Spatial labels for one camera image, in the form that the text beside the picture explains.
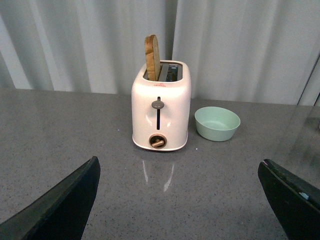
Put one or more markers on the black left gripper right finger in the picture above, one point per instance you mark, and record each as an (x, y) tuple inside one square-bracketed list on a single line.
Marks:
[(295, 202)]

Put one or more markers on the toast bread slice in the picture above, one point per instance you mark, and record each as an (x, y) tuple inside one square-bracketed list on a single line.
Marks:
[(152, 57)]

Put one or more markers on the white two-slot toaster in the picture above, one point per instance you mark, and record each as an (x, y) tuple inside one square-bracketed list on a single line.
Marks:
[(160, 109)]

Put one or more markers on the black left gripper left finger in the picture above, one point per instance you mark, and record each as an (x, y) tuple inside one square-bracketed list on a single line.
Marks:
[(62, 212)]

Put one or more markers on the green plastic bowl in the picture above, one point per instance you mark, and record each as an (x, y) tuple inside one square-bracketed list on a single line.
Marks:
[(216, 123)]

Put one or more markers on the grey pleated curtain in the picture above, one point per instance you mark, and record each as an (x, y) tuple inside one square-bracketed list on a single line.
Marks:
[(265, 51)]

